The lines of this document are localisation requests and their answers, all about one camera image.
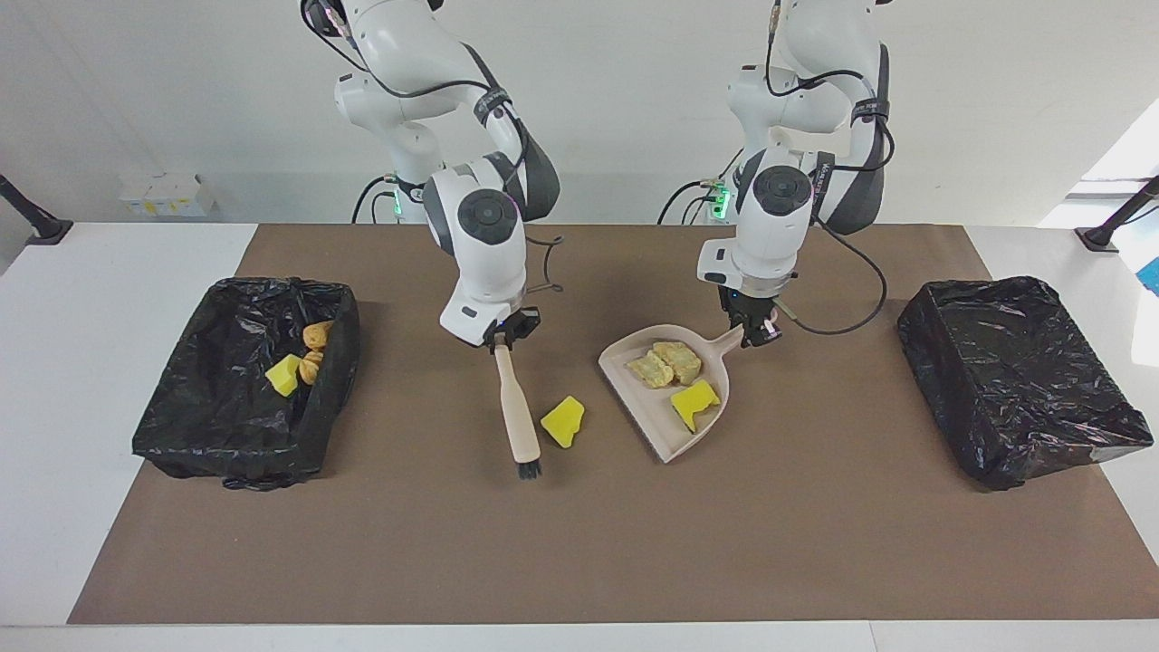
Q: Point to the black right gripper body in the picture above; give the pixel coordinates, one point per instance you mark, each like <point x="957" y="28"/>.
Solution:
<point x="516" y="324"/>

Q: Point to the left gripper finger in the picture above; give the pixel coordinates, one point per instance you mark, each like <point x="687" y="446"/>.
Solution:
<point x="772" y="328"/>
<point x="751" y="337"/>

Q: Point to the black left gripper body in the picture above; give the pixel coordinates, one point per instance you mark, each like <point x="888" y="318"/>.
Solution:
<point x="750" y="308"/>

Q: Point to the pale fried dumpling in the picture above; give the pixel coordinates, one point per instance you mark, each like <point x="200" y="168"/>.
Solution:
<point x="681" y="360"/>
<point x="649" y="371"/>

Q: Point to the beige brush black bristles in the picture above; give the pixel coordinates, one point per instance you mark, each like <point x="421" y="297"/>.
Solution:
<point x="521" y="417"/>

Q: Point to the yellow sponge piece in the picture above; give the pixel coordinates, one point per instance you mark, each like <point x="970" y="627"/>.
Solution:
<point x="563" y="422"/>
<point x="695" y="400"/>
<point x="283" y="376"/>

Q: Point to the beige plastic dustpan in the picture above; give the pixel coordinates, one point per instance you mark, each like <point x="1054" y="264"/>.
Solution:
<point x="665" y="426"/>

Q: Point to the brown fried croquette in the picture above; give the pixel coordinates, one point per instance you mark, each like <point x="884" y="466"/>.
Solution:
<point x="318" y="335"/>

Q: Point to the striped croissant bread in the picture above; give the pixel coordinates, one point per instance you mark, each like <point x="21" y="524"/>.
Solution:
<point x="311" y="367"/>

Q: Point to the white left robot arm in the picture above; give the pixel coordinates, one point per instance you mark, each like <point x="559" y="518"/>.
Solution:
<point x="770" y="217"/>

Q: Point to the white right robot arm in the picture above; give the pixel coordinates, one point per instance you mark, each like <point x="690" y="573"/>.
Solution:
<point x="480" y="244"/>

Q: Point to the black bag lined bin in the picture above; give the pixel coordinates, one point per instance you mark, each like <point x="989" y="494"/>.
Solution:
<point x="217" y="426"/>
<point x="1014" y="380"/>

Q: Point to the brown paper table mat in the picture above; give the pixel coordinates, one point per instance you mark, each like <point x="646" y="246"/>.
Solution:
<point x="543" y="561"/>

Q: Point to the blue object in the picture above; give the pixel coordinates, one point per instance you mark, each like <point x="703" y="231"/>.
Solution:
<point x="1153" y="276"/>

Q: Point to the black camera stand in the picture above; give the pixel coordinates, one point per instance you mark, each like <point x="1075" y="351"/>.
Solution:
<point x="41" y="226"/>
<point x="1100" y="237"/>

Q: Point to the white wall outlet box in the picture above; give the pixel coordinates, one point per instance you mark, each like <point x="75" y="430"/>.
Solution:
<point x="167" y="195"/>

